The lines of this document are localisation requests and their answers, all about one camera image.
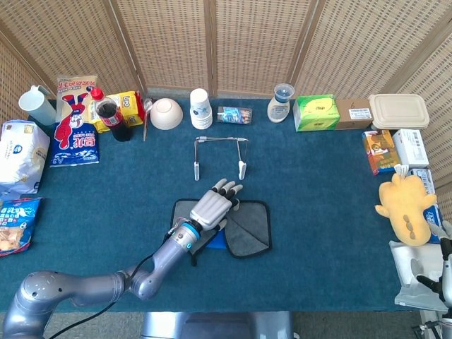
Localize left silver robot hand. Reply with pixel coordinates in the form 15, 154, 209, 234
189, 178, 244, 234

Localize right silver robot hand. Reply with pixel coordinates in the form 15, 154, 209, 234
409, 220, 452, 311

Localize grey and blue cloth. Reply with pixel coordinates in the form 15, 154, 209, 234
172, 198, 273, 268

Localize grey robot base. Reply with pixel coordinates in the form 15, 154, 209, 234
141, 311, 294, 339

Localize white plastic pouch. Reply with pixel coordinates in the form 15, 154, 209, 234
388, 239, 446, 312

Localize blue white toothpaste box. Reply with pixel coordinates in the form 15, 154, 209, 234
422, 203, 443, 244

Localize yellow plush toy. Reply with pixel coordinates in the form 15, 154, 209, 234
374, 164, 438, 247

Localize clear candy box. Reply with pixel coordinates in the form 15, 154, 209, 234
216, 106, 254, 125

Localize white and blue box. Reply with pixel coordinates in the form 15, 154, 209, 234
405, 168, 437, 197

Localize white paper cup stack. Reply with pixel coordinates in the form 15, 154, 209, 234
189, 88, 214, 131

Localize cream upturned bowl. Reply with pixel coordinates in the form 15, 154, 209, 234
150, 97, 184, 131

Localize blue table cloth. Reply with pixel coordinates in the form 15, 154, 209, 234
0, 97, 441, 314

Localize cream detergent bottle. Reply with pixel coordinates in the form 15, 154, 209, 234
266, 83, 295, 124

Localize metal spoon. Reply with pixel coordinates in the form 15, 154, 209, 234
142, 97, 154, 142

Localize yellow biscuit bag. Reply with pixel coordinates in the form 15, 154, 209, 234
88, 90, 146, 133

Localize white labelled box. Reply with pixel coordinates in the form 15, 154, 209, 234
391, 129, 430, 170

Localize cola bottle red label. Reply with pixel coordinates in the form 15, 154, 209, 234
90, 87, 134, 143

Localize orange and blue box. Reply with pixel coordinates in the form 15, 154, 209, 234
361, 129, 403, 177

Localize green tissue pack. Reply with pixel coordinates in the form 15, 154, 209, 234
292, 94, 340, 133

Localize red white blue snack bag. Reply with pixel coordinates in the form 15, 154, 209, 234
49, 74, 100, 168

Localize woven bamboo folding screen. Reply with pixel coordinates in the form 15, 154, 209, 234
0, 0, 452, 191

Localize brown cardboard box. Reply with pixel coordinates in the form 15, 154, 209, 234
334, 98, 374, 131

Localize beige lidded food container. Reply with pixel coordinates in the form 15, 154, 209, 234
368, 93, 431, 131

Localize blue chips bag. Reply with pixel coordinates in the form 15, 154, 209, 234
0, 196, 43, 258

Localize white blue-printed bag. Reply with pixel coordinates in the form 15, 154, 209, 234
0, 119, 51, 198

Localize white plastic pitcher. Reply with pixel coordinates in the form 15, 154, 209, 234
18, 85, 58, 126

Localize metal wire towel rack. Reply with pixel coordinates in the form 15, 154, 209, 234
193, 136, 249, 182

